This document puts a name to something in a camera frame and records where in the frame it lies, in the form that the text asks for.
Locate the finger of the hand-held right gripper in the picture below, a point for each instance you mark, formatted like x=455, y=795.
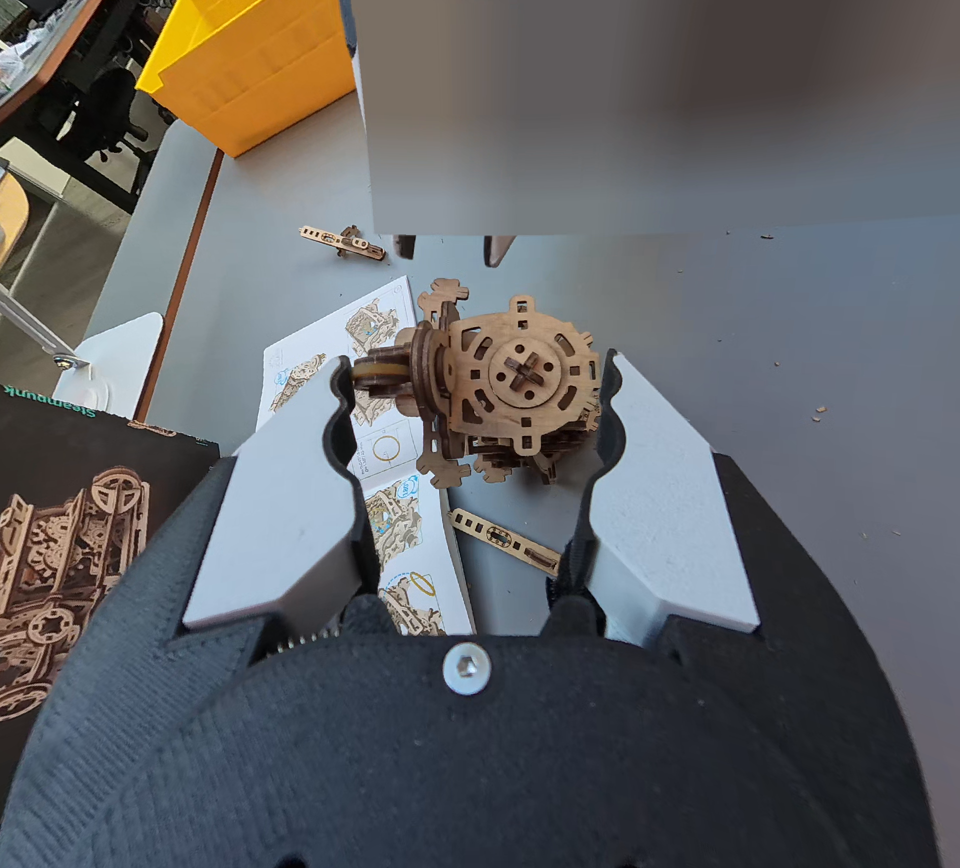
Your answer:
x=405, y=245
x=499, y=249

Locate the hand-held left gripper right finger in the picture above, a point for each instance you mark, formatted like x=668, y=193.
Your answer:
x=667, y=508

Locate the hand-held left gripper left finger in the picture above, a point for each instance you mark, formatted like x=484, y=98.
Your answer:
x=277, y=508

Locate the wooden gear disc assembly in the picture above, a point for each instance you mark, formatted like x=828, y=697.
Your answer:
x=525, y=373

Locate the wooden gear puzzle model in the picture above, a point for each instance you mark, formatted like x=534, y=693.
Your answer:
x=517, y=459

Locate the grey desk with brown edge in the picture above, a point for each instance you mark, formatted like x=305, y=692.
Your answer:
x=165, y=245

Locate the brown wooden desk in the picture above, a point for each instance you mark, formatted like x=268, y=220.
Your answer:
x=82, y=17

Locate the wooden lever part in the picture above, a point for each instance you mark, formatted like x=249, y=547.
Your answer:
x=352, y=244

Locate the instruction booklet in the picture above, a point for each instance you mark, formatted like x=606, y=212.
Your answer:
x=405, y=508

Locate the flat wooden strip with holes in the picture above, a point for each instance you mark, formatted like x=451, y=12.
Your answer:
x=502, y=536

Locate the black product box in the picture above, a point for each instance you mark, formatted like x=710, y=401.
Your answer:
x=112, y=448

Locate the white rounded board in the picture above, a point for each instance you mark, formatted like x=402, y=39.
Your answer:
x=120, y=373

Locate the yellow plastic bin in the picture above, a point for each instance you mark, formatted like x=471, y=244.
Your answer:
x=262, y=73

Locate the black office chair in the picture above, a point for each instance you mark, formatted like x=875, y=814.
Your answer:
x=109, y=110

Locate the light wooden table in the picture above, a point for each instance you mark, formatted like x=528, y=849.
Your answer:
x=11, y=215

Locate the silver metal bracket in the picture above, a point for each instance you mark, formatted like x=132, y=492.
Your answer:
x=71, y=360

